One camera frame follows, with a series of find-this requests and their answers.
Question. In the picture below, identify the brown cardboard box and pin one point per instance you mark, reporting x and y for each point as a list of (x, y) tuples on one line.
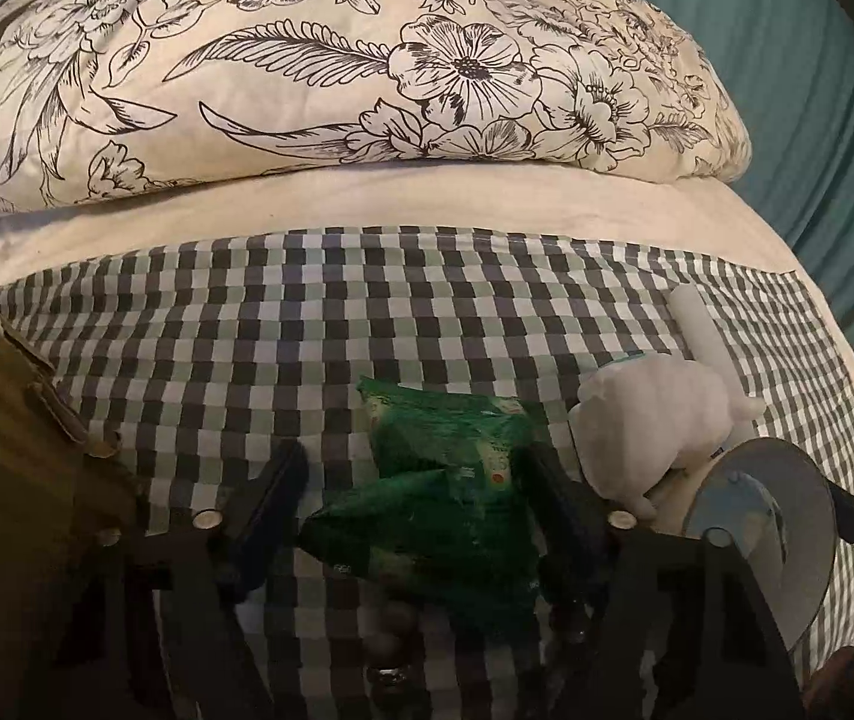
[(14, 480)]

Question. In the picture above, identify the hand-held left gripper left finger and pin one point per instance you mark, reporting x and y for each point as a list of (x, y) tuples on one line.
[(277, 499)]

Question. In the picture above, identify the floral printed duvet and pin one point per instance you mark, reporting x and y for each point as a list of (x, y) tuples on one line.
[(322, 90)]

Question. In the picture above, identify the grey checkered cloth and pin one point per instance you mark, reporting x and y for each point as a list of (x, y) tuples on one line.
[(247, 330)]

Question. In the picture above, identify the teal curtain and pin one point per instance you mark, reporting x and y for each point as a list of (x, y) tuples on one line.
[(809, 127)]

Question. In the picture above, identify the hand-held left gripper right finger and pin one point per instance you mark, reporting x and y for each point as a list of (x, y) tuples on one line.
[(565, 525)]

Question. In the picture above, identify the round clear lidded container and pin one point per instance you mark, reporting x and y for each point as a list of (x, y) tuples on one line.
[(794, 510)]

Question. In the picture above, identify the white cloth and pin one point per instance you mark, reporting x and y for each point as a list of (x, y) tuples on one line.
[(652, 420)]

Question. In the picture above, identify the white paper roll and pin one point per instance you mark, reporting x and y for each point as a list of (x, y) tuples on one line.
[(697, 326)]

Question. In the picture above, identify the small dark metal object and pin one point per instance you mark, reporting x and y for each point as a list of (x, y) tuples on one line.
[(389, 671)]

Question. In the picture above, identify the green snack packet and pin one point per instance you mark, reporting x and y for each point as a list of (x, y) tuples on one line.
[(434, 517)]

